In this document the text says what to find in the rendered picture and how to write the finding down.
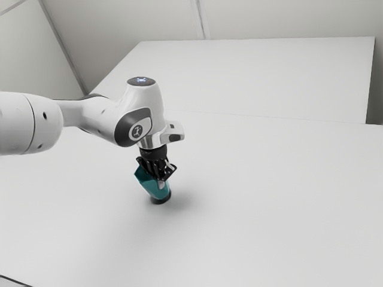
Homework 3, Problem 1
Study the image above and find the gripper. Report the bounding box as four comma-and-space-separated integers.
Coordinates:
135, 144, 177, 190

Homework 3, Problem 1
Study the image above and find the teal faceted mug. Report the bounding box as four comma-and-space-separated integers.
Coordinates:
133, 166, 172, 206

